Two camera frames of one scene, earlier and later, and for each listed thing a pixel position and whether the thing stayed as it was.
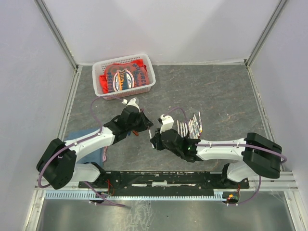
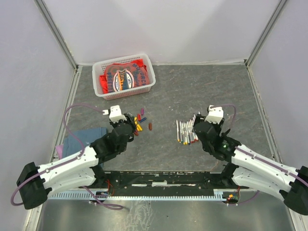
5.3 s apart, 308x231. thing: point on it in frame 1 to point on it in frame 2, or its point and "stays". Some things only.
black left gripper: (146, 123) to (130, 120)
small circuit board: (233, 198) stays
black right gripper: (156, 140) to (217, 127)
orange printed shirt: (121, 76) stays
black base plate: (162, 180) stays
